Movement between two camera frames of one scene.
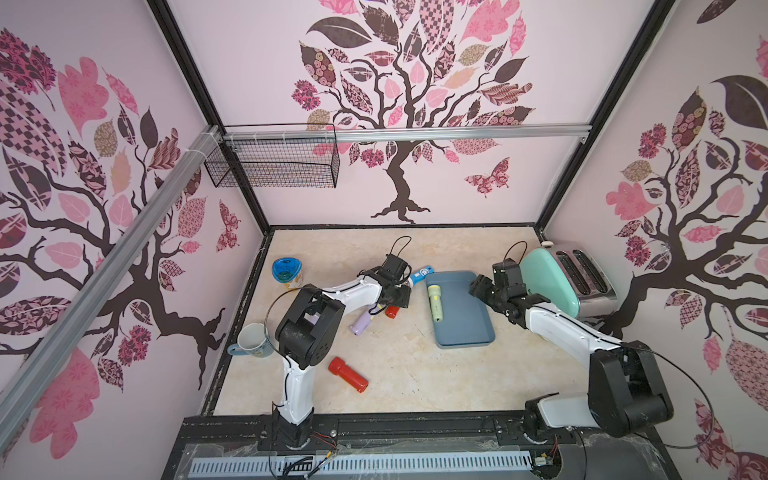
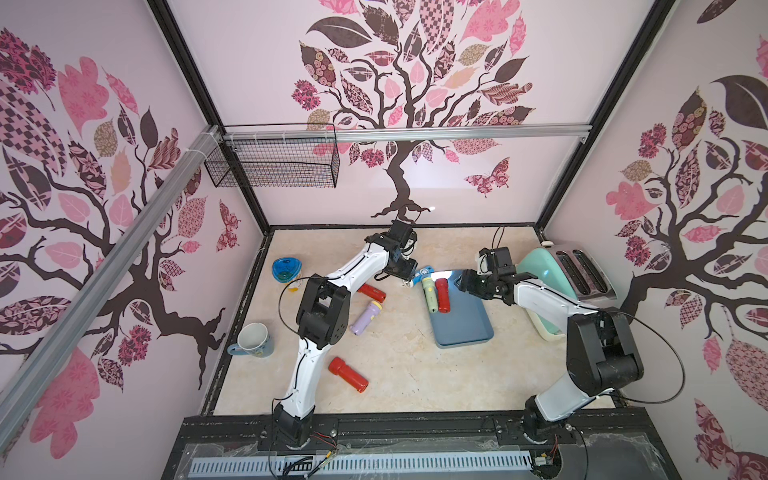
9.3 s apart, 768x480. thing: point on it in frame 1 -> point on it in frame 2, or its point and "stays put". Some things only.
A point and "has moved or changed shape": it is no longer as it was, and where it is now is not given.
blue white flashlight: (419, 276) stays put
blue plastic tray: (466, 320) stays put
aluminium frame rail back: (404, 134) stays put
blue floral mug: (253, 340) stays put
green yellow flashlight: (434, 292) has moved or changed shape
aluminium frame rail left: (29, 383) stays put
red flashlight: (392, 311) -> (444, 303)
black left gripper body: (400, 296) -> (402, 268)
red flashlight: (338, 367) stays put
